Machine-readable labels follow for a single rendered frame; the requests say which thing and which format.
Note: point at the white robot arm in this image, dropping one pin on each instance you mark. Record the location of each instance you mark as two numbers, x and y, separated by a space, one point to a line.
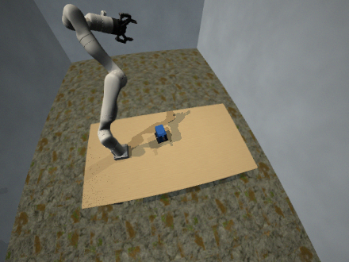
114 81

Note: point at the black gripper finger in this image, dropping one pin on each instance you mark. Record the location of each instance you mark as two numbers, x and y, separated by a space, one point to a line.
125 38
126 21

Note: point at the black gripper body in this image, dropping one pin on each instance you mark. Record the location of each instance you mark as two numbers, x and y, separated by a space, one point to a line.
116 29

